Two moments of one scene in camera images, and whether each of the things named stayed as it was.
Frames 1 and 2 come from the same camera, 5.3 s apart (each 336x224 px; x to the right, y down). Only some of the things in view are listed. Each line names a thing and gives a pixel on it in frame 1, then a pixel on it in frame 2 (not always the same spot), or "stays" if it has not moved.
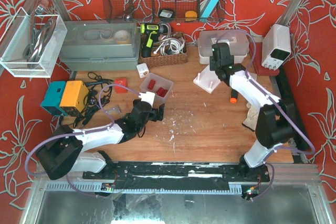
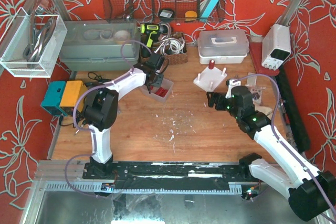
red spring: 161,92 stays
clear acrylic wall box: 30,44 stays
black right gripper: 219,50 → 217,99
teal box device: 52,101 stays
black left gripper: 159,113 → 154,77
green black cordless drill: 150,31 stays
